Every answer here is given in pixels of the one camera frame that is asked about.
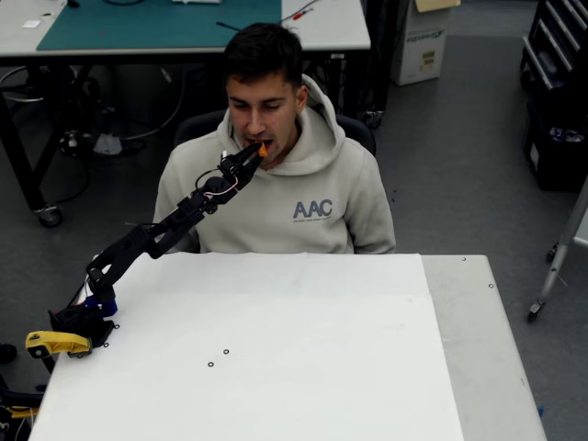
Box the man in beige hoodie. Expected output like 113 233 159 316
153 21 397 255

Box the black office chair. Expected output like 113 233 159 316
172 108 378 157

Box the white power adapter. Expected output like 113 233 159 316
93 132 123 156

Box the red screwdriver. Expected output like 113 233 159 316
280 0 321 23

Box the white work table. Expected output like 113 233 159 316
0 0 372 229

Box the green cutting mat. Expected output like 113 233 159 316
35 0 283 51

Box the white cardboard box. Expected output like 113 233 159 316
390 0 449 87

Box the white paper sheet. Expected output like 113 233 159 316
28 251 465 441

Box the yellow table clamp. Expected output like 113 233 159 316
25 330 94 359

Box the black and yellow clamp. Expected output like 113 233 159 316
0 384 45 422

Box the black storage bin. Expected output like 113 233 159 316
522 91 588 193

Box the grey metal stand leg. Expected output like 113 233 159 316
526 174 588 322

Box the black drawer cabinet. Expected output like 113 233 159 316
519 0 588 93

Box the black floor cable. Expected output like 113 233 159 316
117 68 189 141

